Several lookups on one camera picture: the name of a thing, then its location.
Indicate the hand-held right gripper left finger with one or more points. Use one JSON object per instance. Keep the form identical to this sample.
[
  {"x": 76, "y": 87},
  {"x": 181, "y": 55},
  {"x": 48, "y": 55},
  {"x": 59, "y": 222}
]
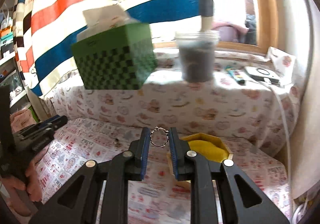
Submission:
[{"x": 143, "y": 156}]

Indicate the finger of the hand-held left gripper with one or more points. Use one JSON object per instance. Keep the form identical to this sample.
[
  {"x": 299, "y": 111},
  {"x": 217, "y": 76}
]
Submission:
[{"x": 53, "y": 121}]

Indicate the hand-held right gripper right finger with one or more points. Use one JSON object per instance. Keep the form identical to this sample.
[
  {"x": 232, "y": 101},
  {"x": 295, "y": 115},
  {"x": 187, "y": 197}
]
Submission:
[{"x": 174, "y": 156}]

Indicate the yellow hexagonal jewelry box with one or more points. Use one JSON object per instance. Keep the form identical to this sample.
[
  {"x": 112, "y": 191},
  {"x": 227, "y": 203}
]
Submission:
[{"x": 203, "y": 147}]

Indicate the person's left hand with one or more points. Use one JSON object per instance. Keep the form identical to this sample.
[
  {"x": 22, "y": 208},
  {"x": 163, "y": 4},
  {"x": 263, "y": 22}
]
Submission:
[{"x": 27, "y": 184}]

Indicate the patchwork printed mat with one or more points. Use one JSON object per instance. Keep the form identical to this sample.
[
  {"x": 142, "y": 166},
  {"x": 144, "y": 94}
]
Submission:
[{"x": 112, "y": 154}]

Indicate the floral printed tablecloth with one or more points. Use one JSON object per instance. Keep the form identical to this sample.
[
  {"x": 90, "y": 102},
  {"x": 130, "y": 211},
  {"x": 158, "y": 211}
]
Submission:
[{"x": 175, "y": 104}]

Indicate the storage shelf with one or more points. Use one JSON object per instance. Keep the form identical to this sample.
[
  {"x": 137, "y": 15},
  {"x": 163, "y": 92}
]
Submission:
[{"x": 10, "y": 59}]

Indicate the green checkered tissue box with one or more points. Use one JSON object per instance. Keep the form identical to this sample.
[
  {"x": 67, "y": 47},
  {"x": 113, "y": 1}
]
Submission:
[{"x": 117, "y": 59}]

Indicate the clear plastic cup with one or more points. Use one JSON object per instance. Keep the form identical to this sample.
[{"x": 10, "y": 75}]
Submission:
[{"x": 197, "y": 56}]

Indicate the remote control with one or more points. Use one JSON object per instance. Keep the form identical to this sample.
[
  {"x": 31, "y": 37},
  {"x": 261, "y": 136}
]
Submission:
[{"x": 236, "y": 74}]

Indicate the striped blanket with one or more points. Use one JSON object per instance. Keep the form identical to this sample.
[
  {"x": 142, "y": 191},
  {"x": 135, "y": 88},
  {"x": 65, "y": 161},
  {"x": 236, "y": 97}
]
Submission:
[{"x": 100, "y": 14}]

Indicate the white round device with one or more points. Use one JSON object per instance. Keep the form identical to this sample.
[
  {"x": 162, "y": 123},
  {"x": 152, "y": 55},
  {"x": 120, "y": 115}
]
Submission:
[{"x": 262, "y": 73}]

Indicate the white printed bag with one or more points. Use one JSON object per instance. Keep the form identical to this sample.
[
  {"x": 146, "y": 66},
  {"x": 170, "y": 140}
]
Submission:
[{"x": 281, "y": 64}]

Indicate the wooden mirror frame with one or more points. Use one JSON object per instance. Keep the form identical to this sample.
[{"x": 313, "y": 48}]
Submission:
[{"x": 265, "y": 14}]

